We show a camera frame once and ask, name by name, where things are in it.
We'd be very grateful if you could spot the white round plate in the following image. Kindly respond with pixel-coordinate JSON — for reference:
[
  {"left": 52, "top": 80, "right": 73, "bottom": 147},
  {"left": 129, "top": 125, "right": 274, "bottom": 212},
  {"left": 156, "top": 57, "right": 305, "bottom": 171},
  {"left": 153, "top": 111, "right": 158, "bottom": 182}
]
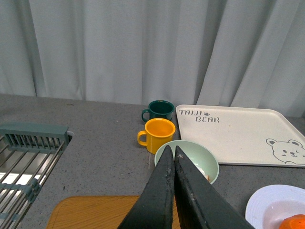
[{"left": 245, "top": 185, "right": 305, "bottom": 229}]

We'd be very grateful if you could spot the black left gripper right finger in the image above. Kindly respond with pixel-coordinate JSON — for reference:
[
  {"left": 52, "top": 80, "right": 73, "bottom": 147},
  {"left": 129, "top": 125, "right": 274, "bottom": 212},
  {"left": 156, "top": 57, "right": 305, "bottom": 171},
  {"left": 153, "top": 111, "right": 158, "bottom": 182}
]
[{"left": 174, "top": 146, "right": 253, "bottom": 229}]

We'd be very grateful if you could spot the dark green mug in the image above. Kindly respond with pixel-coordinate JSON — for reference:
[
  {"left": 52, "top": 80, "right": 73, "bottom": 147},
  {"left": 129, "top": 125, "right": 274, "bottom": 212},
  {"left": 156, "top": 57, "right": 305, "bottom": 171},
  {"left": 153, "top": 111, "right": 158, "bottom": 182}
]
[{"left": 141, "top": 100, "right": 175, "bottom": 123}]

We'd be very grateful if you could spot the light green bowl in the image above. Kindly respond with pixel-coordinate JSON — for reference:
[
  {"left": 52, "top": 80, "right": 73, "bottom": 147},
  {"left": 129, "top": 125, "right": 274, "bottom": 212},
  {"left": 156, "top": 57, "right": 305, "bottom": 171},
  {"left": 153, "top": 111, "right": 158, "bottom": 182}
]
[{"left": 154, "top": 140, "right": 219, "bottom": 184}]

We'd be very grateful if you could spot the green sink drying rack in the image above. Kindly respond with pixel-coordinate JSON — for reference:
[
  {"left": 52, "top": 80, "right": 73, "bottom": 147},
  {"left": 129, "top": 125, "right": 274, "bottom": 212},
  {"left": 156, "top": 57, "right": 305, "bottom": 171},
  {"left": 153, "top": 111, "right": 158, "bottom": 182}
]
[{"left": 0, "top": 122, "right": 73, "bottom": 229}]

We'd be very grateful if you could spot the wooden cutting board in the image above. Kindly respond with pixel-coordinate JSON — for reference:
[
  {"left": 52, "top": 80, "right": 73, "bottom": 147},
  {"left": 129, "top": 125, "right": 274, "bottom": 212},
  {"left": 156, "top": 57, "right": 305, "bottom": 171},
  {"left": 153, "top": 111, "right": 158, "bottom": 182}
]
[{"left": 45, "top": 195, "right": 181, "bottom": 229}]

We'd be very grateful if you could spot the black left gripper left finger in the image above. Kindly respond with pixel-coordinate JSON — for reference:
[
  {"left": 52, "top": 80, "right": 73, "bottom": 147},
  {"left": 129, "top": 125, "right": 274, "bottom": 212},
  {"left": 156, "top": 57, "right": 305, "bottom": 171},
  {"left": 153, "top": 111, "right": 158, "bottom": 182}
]
[{"left": 118, "top": 146, "right": 175, "bottom": 229}]

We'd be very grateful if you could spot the orange mandarin fruit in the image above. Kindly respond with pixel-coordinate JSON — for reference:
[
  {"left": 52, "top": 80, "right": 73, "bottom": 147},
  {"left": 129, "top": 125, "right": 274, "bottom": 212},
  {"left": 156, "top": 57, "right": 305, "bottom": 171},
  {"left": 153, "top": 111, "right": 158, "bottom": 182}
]
[{"left": 279, "top": 214, "right": 305, "bottom": 229}]

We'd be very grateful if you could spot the yellow mug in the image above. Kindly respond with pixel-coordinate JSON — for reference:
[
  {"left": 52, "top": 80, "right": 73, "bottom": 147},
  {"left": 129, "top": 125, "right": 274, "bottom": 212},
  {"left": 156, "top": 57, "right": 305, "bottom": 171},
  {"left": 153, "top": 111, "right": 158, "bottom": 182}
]
[{"left": 137, "top": 118, "right": 176, "bottom": 154}]

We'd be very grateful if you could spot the white curtain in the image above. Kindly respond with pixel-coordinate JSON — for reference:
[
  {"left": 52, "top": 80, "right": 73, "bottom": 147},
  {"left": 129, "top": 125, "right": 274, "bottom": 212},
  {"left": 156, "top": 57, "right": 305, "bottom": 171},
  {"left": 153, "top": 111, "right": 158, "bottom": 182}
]
[{"left": 0, "top": 0, "right": 305, "bottom": 117}]

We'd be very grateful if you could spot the beige bear serving tray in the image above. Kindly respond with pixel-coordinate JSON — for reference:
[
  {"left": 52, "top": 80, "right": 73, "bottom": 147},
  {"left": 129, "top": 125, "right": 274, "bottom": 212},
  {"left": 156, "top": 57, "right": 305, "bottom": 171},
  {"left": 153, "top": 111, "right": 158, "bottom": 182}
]
[{"left": 176, "top": 104, "right": 305, "bottom": 167}]

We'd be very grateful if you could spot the toy fried egg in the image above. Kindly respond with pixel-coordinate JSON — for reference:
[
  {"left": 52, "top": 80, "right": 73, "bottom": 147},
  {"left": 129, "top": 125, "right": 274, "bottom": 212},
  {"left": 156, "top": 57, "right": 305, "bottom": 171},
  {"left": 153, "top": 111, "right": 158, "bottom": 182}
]
[{"left": 196, "top": 165, "right": 210, "bottom": 182}]

